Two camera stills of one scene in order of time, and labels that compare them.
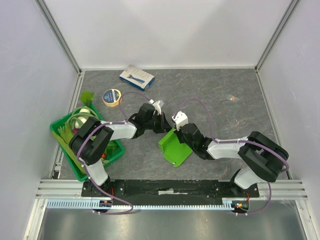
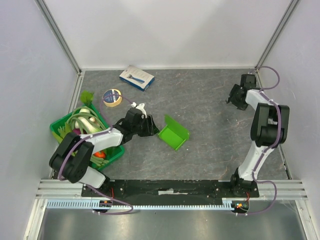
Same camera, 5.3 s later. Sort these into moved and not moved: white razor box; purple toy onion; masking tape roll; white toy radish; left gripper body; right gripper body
Moved: right gripper body; left gripper body
Not moved: white toy radish; white razor box; masking tape roll; purple toy onion
